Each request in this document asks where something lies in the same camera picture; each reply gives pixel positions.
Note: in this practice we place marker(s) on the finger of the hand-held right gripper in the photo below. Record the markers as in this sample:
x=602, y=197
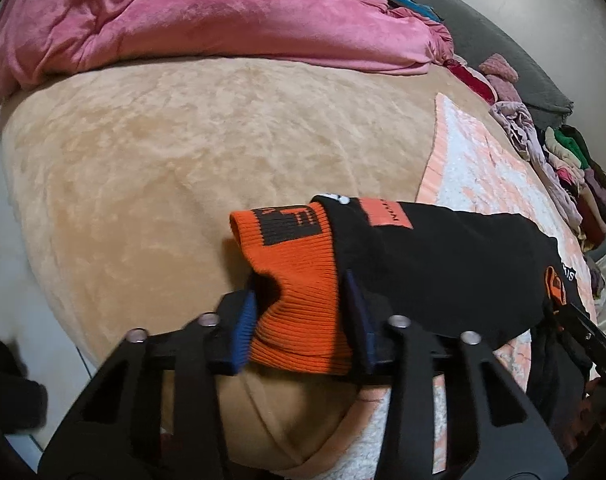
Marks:
x=588, y=332

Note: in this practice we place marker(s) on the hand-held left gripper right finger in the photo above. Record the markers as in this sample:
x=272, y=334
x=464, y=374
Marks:
x=355, y=320

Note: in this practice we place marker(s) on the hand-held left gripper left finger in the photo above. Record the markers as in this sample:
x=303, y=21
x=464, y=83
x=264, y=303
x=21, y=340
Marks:
x=243, y=330

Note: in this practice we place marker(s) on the black and orange garment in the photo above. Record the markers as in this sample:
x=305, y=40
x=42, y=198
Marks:
x=433, y=260

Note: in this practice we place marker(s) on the pile of assorted clothes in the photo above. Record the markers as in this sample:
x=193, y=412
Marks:
x=518, y=125

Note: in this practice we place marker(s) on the beige plush blanket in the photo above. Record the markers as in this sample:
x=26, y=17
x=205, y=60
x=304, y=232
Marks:
x=183, y=160

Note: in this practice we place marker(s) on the orange and white patterned towel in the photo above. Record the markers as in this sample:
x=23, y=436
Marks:
x=483, y=160

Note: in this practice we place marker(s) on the dark cloth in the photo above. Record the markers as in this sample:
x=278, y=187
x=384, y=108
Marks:
x=8, y=375

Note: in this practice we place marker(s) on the mauve knitted garment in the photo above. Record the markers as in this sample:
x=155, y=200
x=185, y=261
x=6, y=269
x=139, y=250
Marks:
x=505, y=91

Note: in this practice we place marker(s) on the red cloth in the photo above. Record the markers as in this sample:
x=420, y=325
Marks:
x=468, y=77

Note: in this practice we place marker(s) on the pink fluffy garment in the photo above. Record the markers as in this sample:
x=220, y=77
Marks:
x=498, y=67

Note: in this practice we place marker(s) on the grey padded headboard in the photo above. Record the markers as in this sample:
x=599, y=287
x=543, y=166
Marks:
x=508, y=60

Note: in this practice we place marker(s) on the pink velvet blanket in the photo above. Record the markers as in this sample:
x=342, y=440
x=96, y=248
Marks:
x=183, y=20

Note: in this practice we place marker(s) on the blue cloth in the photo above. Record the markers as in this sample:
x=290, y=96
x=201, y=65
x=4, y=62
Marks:
x=423, y=10

